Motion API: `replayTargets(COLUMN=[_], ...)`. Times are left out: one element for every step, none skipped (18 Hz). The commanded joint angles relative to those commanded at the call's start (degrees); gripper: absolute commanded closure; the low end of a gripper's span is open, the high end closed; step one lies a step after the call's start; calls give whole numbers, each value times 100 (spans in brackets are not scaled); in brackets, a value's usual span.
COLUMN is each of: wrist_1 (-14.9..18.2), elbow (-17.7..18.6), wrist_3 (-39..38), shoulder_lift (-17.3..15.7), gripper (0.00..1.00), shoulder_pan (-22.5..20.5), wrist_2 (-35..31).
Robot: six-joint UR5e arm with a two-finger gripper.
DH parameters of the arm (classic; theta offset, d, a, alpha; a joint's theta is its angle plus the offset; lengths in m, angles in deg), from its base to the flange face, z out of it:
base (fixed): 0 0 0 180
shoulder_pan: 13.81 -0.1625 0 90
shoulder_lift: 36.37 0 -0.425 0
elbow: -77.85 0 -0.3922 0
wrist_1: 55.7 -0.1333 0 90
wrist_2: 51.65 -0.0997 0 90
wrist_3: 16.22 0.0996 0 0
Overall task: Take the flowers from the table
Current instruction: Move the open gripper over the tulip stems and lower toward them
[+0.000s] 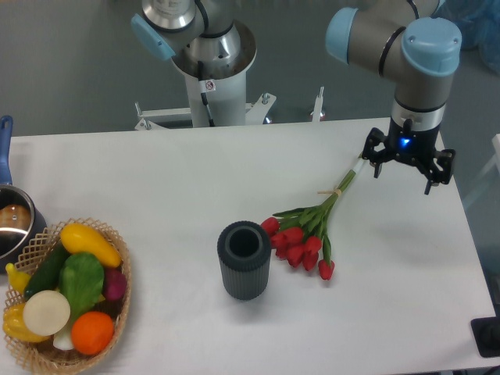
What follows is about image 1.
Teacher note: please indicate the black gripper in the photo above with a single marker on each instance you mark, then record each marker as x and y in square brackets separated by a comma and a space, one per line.
[411, 148]

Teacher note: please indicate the red tulip bouquet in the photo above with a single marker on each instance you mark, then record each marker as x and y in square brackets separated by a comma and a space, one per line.
[300, 236]

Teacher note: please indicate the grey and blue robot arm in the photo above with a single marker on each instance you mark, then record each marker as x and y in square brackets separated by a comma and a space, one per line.
[402, 41]

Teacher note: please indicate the blue plastic bag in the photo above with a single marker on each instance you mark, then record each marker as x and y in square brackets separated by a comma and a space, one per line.
[478, 22]

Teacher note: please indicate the black device at table edge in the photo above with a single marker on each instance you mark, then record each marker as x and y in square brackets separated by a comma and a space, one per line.
[486, 335]

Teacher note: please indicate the dark grey ribbed vase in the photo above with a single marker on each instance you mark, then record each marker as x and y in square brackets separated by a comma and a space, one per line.
[244, 251]

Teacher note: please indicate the purple red onion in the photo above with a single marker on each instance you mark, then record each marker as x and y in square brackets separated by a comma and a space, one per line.
[115, 285]

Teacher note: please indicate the yellow squash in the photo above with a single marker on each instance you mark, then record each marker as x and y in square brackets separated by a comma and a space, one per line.
[78, 238]

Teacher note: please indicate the green lettuce leaf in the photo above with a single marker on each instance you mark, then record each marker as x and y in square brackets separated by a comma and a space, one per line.
[81, 281]

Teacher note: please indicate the orange fruit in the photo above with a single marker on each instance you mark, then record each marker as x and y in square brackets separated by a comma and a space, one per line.
[92, 332]

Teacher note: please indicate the dark green cucumber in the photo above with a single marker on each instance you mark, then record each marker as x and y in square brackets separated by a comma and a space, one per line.
[46, 277]

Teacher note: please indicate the woven wicker basket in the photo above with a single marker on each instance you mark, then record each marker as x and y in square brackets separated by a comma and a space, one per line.
[43, 358]

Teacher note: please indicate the yellow bell pepper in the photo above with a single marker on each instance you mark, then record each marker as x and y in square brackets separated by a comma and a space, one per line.
[14, 326]

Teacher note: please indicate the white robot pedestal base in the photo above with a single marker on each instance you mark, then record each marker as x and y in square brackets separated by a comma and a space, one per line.
[215, 75]

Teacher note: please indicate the blue handled saucepan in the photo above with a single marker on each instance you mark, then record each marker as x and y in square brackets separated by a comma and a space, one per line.
[20, 219]

